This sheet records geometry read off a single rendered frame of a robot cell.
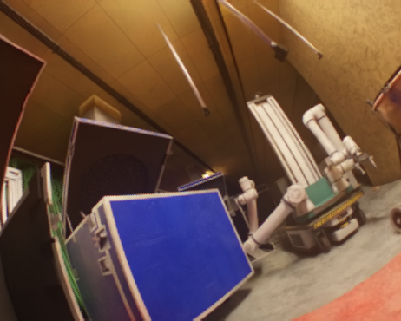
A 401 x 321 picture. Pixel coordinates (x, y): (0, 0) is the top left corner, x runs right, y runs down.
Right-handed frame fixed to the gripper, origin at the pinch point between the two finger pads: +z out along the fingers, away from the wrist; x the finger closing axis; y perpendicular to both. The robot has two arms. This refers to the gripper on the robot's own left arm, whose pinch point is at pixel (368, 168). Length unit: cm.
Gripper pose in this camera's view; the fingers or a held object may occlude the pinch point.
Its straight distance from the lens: 170.7
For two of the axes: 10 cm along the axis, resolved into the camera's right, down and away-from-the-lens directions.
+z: 1.4, 7.1, -6.9
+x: 9.3, -3.4, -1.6
